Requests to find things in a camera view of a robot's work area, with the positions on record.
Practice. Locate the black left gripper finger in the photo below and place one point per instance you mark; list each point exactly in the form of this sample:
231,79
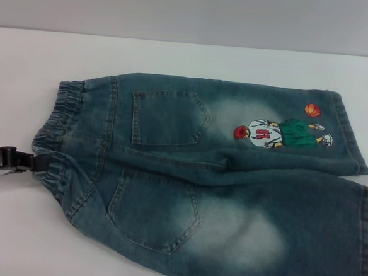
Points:
5,160

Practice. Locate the blue denim shorts with embroidery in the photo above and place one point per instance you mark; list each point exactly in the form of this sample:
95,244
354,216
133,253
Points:
173,200

